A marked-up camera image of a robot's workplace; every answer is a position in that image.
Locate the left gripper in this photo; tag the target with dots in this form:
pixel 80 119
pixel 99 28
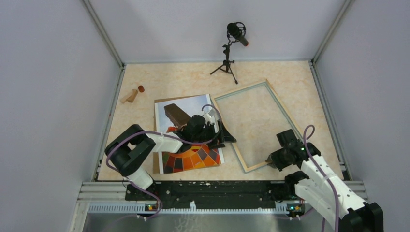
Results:
pixel 222 136

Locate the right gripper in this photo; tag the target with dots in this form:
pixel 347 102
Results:
pixel 273 161

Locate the wooden picture frame blue edge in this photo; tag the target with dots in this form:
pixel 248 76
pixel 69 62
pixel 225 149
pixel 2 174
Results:
pixel 254 115

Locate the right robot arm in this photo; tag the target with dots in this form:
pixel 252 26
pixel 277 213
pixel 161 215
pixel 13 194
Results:
pixel 316 183

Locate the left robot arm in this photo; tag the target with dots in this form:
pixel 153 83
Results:
pixel 127 152

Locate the hot air balloon photo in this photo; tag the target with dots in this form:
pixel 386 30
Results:
pixel 192 160

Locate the small brown cylinder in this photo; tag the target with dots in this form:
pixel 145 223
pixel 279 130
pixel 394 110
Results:
pixel 141 89

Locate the wooden block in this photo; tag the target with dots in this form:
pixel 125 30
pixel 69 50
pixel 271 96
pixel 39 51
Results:
pixel 132 97
pixel 123 99

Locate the black microphone on tripod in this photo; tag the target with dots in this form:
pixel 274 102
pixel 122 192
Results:
pixel 236 33

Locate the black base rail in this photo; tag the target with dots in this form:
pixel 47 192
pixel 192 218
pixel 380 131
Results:
pixel 217 194

